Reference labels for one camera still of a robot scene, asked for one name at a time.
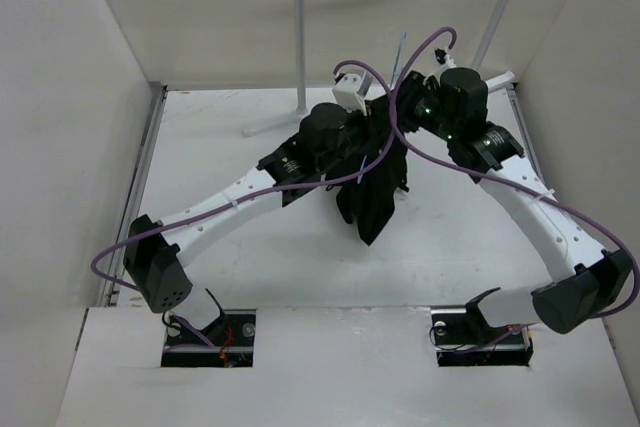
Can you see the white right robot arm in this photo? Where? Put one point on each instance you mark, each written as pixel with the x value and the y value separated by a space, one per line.
pixel 585 278

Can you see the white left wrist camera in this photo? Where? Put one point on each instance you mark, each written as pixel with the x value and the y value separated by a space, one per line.
pixel 351 89

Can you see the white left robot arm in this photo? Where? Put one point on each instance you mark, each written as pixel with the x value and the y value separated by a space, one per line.
pixel 333 147

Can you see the translucent blue clothes hanger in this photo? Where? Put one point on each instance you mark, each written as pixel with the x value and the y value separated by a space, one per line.
pixel 394 75

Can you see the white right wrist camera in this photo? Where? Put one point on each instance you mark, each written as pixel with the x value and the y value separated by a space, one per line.
pixel 445 62

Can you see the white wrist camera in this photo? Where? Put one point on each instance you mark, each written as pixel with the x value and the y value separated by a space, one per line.
pixel 351 89
pixel 445 62

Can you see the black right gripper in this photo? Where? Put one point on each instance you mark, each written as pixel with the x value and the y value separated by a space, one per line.
pixel 407 92

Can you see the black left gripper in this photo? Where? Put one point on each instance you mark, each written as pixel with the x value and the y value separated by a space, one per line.
pixel 376 132

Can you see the black trousers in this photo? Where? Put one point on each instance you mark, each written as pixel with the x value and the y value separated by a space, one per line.
pixel 368 202

